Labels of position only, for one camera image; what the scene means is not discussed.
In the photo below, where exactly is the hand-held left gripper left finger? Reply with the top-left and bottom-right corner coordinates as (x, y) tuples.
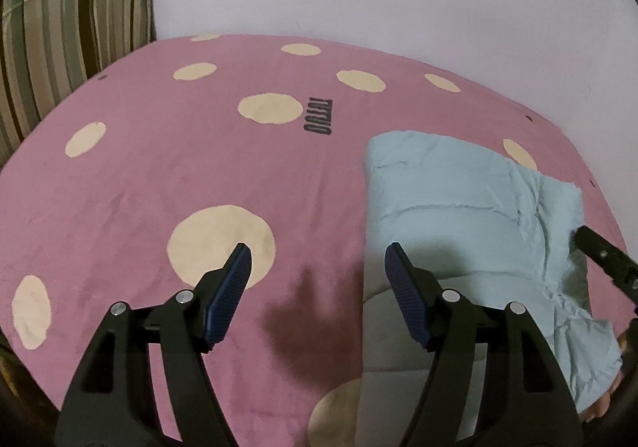
(54, 242), (253, 447)

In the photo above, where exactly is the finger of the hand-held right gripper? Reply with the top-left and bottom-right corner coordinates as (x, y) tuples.
(572, 225), (638, 304)

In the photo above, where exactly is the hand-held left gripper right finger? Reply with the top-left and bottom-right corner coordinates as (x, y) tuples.
(384, 242), (585, 447)

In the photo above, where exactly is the light blue puffer jacket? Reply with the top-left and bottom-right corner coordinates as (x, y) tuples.
(356, 130), (624, 447)

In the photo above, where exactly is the person's right forearm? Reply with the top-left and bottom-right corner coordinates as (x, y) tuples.
(581, 330), (630, 424)

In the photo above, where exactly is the pink dotted blanket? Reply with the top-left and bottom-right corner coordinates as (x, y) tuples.
(0, 32), (638, 447)

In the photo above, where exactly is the dark brown striped pillow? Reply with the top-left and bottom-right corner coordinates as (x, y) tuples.
(79, 0), (157, 79)

